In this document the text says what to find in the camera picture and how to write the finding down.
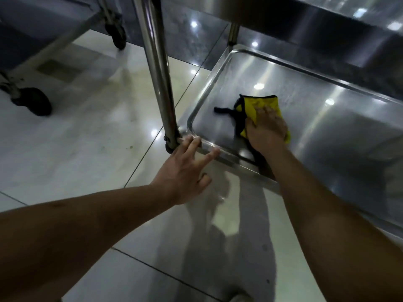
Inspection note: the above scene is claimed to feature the black trolley caster wheel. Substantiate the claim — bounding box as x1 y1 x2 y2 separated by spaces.
164 135 182 154

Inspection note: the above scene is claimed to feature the stainless steel trolley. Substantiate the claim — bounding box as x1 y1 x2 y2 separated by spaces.
132 0 403 242

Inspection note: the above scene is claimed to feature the grey metal cart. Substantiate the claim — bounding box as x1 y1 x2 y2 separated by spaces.
0 0 127 117

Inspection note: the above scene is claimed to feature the person's left hand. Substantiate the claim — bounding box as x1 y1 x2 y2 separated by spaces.
150 136 220 206

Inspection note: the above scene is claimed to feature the person's right hand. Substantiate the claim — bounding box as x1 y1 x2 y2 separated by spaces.
245 105 289 156

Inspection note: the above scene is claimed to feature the person's left forearm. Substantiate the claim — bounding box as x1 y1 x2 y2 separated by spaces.
0 184 177 302

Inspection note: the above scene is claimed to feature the yellow cloth with black trim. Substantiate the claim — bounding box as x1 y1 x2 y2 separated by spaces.
214 94 292 145

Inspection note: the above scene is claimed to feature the person's right forearm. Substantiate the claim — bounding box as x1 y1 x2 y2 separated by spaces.
263 147 403 302

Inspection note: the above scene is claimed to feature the black cart wheel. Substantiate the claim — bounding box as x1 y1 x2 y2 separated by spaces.
11 87 53 117
105 23 127 50

